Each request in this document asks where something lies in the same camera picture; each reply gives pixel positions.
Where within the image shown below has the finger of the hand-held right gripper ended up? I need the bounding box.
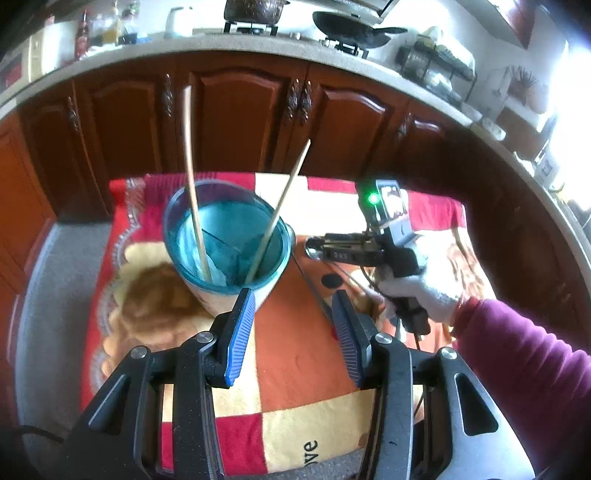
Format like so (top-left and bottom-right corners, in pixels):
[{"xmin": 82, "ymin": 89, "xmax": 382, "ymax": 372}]
[
  {"xmin": 318, "ymin": 232, "xmax": 372, "ymax": 246},
  {"xmin": 305, "ymin": 237, "xmax": 386, "ymax": 267}
]

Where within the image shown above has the black wok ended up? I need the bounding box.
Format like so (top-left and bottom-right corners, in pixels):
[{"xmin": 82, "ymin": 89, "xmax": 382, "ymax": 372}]
[{"xmin": 312, "ymin": 10, "xmax": 408, "ymax": 47}]

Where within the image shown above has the beige microwave oven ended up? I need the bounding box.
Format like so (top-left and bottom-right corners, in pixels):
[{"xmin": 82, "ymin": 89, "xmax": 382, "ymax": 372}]
[{"xmin": 0, "ymin": 23, "xmax": 77, "ymax": 93}]

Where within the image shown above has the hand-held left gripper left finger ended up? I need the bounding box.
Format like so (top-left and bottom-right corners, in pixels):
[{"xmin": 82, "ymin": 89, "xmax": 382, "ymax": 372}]
[{"xmin": 60, "ymin": 287, "xmax": 257, "ymax": 480}]

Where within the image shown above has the metal chopstick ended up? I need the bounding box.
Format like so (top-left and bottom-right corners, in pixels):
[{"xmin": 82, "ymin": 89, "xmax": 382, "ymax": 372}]
[
  {"xmin": 342, "ymin": 271, "xmax": 386, "ymax": 298},
  {"xmin": 292, "ymin": 258, "xmax": 335, "ymax": 326}
]

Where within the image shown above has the person's right hand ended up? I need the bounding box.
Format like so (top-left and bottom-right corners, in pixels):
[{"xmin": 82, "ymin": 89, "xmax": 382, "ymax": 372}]
[{"xmin": 368, "ymin": 240, "xmax": 466, "ymax": 325}]

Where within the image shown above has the teal and white cup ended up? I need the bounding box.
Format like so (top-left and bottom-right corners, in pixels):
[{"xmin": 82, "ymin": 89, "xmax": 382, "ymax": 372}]
[{"xmin": 163, "ymin": 180, "xmax": 296, "ymax": 319}]

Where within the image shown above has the yellow-capped plastic bottle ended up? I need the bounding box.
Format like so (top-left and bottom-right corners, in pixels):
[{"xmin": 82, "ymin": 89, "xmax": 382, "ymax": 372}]
[{"xmin": 122, "ymin": 0, "xmax": 141, "ymax": 44}]

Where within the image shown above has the dark cooking pot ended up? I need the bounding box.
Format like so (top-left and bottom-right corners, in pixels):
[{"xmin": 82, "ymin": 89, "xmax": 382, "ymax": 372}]
[{"xmin": 224, "ymin": 0, "xmax": 291, "ymax": 25}]

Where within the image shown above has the wall utensil holder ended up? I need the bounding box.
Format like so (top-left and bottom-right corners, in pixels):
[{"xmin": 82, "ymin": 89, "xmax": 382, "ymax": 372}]
[{"xmin": 501, "ymin": 65, "xmax": 550, "ymax": 114}]

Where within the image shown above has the black dish rack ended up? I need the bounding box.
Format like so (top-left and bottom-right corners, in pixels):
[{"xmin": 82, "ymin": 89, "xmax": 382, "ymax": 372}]
[{"xmin": 396, "ymin": 25, "xmax": 477, "ymax": 104}]

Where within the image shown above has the gas stove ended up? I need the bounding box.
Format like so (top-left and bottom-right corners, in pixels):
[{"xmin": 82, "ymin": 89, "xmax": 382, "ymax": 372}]
[{"xmin": 222, "ymin": 21, "xmax": 372, "ymax": 58}]

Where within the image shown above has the black cable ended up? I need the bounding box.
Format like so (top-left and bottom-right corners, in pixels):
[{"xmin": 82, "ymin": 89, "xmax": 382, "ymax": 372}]
[{"xmin": 9, "ymin": 424, "xmax": 65, "ymax": 446}]

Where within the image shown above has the yellow oil bottle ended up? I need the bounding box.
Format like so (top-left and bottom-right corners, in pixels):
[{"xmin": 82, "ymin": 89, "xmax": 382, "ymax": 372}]
[{"xmin": 104, "ymin": 2, "xmax": 122, "ymax": 44}]

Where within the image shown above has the printed blanket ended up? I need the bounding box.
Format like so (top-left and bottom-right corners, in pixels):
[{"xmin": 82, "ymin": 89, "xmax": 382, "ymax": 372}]
[{"xmin": 81, "ymin": 172, "xmax": 490, "ymax": 476}]

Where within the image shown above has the white bowl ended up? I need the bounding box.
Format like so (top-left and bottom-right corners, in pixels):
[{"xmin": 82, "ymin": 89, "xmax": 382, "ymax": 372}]
[{"xmin": 480, "ymin": 115, "xmax": 507, "ymax": 141}]

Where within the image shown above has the red sauce bottle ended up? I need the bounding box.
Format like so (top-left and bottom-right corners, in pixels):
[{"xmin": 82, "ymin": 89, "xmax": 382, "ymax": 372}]
[{"xmin": 76, "ymin": 8, "xmax": 90, "ymax": 60}]

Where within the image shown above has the steel range hood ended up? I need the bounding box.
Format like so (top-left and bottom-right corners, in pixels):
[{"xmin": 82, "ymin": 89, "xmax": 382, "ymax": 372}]
[{"xmin": 318, "ymin": 0, "xmax": 402, "ymax": 24}]

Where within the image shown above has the grey stone countertop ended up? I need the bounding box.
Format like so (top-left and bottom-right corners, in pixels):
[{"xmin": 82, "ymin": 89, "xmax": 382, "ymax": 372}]
[{"xmin": 0, "ymin": 25, "xmax": 591, "ymax": 278}]

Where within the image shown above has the brown wooden cabinet door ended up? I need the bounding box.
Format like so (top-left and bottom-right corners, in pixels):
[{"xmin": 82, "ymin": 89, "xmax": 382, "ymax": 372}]
[
  {"xmin": 21, "ymin": 83, "xmax": 93, "ymax": 217},
  {"xmin": 76, "ymin": 69, "xmax": 185, "ymax": 185},
  {"xmin": 0, "ymin": 111, "xmax": 58, "ymax": 296},
  {"xmin": 402, "ymin": 108, "xmax": 467, "ymax": 199},
  {"xmin": 302, "ymin": 74, "xmax": 409, "ymax": 185},
  {"xmin": 187, "ymin": 65, "xmax": 301, "ymax": 178}
]

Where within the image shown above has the wooden chopstick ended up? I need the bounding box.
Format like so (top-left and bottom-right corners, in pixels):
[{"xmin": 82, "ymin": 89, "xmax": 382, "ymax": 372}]
[
  {"xmin": 245, "ymin": 140, "xmax": 312, "ymax": 284},
  {"xmin": 184, "ymin": 87, "xmax": 213, "ymax": 283}
]

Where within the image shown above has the white kettle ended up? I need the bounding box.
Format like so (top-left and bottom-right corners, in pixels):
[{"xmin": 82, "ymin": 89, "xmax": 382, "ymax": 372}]
[{"xmin": 165, "ymin": 6, "xmax": 195, "ymax": 38}]

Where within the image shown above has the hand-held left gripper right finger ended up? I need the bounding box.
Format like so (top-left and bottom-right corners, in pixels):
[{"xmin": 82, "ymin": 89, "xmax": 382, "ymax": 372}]
[{"xmin": 331, "ymin": 290, "xmax": 536, "ymax": 480}]

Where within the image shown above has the person's right forearm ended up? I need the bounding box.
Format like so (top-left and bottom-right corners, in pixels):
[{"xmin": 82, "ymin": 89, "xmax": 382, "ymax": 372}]
[{"xmin": 450, "ymin": 298, "xmax": 591, "ymax": 472}]

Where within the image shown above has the red wall cabinet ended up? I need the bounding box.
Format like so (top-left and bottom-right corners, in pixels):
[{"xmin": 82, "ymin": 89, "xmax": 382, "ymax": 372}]
[{"xmin": 501, "ymin": 0, "xmax": 539, "ymax": 51}]

